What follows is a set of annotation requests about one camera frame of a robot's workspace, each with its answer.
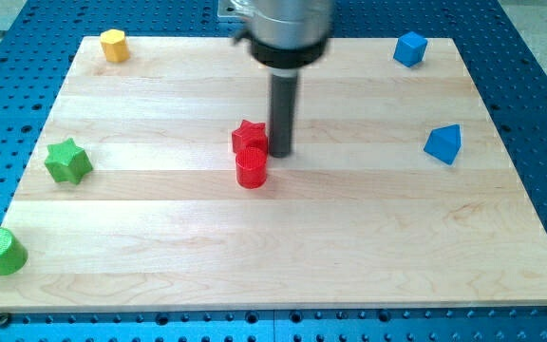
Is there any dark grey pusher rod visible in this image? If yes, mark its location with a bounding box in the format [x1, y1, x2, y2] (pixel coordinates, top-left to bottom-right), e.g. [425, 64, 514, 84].
[269, 68, 299, 158]

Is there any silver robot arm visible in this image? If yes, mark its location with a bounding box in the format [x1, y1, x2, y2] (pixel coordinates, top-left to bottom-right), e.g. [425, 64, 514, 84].
[234, 0, 334, 69]

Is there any green cylinder block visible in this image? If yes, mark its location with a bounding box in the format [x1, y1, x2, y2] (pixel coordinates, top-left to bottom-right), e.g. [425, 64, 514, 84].
[0, 227, 28, 276]

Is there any green star block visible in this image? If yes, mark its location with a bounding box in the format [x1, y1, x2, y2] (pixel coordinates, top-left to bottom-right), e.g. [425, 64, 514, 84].
[45, 138, 93, 184]

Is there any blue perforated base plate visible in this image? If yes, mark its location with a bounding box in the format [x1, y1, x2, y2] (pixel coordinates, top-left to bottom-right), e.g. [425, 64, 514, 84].
[0, 0, 547, 342]

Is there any red cylinder block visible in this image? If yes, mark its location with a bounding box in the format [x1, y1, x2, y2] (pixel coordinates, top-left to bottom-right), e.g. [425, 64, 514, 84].
[236, 147, 267, 189]

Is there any yellow hexagon block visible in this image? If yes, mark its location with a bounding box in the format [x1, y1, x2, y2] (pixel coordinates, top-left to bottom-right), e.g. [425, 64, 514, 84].
[100, 28, 130, 63]

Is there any light wooden board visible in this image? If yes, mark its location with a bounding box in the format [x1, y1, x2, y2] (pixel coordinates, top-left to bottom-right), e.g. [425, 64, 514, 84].
[0, 36, 547, 313]

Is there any blue pyramid block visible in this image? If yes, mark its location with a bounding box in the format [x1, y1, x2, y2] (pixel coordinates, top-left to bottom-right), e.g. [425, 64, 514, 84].
[424, 124, 462, 165]

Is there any red star block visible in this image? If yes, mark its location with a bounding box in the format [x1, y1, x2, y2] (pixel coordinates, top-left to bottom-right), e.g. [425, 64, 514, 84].
[231, 120, 269, 154]

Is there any blue cube block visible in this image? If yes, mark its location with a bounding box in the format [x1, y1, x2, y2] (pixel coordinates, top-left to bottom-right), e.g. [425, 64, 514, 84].
[393, 31, 428, 67]

